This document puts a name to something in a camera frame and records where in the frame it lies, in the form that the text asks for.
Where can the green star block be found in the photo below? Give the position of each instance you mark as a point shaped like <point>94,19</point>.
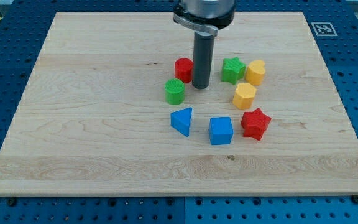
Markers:
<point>232,70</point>

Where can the blue triangle block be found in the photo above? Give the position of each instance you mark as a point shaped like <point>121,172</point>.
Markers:
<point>181,120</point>

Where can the yellow heart block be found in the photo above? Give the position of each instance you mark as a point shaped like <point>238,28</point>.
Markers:
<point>255,72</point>

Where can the light wooden board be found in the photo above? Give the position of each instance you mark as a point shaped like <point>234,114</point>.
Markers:
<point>93,120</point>

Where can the green cylinder block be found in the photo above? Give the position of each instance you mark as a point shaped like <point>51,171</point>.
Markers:
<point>174,91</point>

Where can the red cylinder block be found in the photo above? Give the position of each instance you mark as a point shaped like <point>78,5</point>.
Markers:
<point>184,69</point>

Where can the blue cube block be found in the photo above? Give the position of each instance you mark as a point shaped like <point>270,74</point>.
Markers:
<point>220,130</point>

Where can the white fiducial marker tag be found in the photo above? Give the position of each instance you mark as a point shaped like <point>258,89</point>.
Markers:
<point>324,29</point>

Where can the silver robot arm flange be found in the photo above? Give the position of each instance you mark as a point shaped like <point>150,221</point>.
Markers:
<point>205,17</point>

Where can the yellow hexagon block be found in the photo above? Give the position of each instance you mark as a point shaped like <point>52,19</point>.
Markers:
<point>244,95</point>

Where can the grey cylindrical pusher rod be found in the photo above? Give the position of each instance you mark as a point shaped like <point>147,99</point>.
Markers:
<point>203,45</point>

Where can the red star block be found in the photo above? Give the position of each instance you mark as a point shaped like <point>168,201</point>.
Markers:
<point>255,123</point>

